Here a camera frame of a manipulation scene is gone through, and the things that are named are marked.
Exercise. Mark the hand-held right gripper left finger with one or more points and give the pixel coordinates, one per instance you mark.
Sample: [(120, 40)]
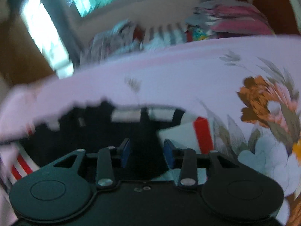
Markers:
[(124, 153)]

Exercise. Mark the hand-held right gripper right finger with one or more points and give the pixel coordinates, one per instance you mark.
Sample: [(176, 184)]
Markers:
[(168, 154)]

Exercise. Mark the striped knit sweater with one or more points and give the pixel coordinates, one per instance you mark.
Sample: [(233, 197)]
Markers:
[(145, 131)]

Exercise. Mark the crumpled grey clothes pile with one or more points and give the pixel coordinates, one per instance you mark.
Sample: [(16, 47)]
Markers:
[(112, 37)]

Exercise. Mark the stack of folded pink clothes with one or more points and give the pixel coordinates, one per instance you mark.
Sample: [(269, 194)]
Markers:
[(235, 21)]

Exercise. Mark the pink floral bedsheet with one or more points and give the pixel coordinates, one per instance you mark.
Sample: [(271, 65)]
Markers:
[(176, 75)]

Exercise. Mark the grey striped cloth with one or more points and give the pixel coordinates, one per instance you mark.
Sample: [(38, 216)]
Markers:
[(164, 35)]

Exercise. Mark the colourful patterned cloth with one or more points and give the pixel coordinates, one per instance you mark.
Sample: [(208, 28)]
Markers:
[(198, 33)]

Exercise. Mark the brown wooden door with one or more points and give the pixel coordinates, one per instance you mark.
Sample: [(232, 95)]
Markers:
[(18, 51)]

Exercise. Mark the grey curtain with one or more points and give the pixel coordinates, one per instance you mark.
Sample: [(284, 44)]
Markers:
[(58, 21)]

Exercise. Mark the red and white headboard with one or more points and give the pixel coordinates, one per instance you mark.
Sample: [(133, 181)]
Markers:
[(270, 4)]

